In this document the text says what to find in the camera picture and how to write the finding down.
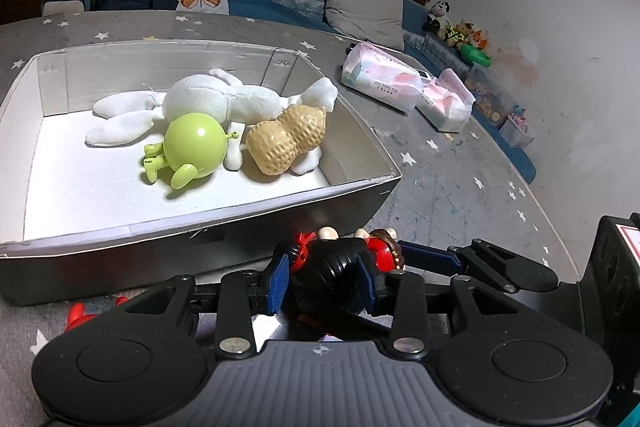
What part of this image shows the orange fox plush toy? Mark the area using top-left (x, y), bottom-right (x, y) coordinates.
top-left (467, 29), bottom-right (491, 52)

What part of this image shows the pink white tissue pack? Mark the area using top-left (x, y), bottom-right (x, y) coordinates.
top-left (341, 43), bottom-right (433, 114)
top-left (417, 68), bottom-right (475, 132)

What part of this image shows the red round toy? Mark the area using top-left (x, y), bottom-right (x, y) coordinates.
top-left (66, 296), bottom-right (130, 333)

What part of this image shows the white plush rabbit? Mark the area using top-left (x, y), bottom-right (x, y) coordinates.
top-left (85, 68), bottom-right (338, 175)

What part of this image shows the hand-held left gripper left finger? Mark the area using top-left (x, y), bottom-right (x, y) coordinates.
top-left (95, 252), bottom-right (292, 358)

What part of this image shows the clear storage box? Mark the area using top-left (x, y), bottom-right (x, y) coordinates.
top-left (467, 66), bottom-right (516, 128)

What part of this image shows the grey star-print tablecloth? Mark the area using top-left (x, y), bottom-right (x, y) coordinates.
top-left (0, 9), bottom-right (581, 427)

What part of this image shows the panda plush toy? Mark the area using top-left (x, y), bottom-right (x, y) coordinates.
top-left (422, 0), bottom-right (453, 32)

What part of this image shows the black toy figure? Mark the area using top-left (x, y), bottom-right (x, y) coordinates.
top-left (272, 227), bottom-right (393, 343)

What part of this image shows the beige peanut toy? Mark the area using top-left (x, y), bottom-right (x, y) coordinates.
top-left (244, 103), bottom-right (328, 178)

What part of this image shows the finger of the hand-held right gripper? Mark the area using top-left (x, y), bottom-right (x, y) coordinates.
top-left (399, 238), bottom-right (558, 293)

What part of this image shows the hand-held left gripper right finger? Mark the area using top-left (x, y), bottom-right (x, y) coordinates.
top-left (357, 252), bottom-right (531, 355)

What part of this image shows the brown bear plush toy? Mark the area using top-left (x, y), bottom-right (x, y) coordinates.
top-left (447, 21), bottom-right (473, 45)

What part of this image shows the cardboard box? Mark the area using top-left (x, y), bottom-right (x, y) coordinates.
top-left (0, 38), bottom-right (403, 307)

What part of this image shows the small clear box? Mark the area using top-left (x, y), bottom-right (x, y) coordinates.
top-left (500, 106), bottom-right (535, 148)

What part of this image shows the grey pillow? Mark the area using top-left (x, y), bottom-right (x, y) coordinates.
top-left (324, 0), bottom-right (406, 50)

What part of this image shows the green round toy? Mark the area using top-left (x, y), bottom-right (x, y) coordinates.
top-left (142, 114), bottom-right (240, 192)

